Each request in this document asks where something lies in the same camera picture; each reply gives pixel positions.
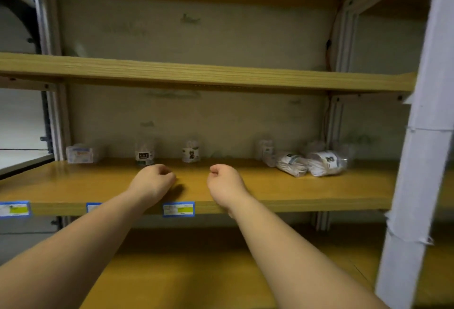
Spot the person's right hand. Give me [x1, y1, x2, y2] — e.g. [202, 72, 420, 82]
[207, 164, 251, 219]

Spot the person's left hand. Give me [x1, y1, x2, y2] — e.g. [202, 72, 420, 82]
[127, 164, 177, 209]

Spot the wooden shelf with blue labels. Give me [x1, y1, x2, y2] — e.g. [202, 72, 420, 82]
[0, 158, 402, 217]

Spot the person's right forearm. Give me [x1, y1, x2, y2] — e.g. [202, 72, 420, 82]
[228, 195, 391, 309]

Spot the person's left forearm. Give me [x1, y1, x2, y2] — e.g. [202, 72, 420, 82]
[0, 190, 149, 309]

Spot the white slotted rack rail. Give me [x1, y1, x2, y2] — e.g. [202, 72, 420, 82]
[32, 0, 71, 162]
[312, 0, 359, 231]

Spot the white cable tie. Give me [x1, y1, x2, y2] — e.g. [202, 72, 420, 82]
[384, 229, 435, 246]

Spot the white metal upright post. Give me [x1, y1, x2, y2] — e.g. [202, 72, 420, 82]
[375, 0, 454, 309]

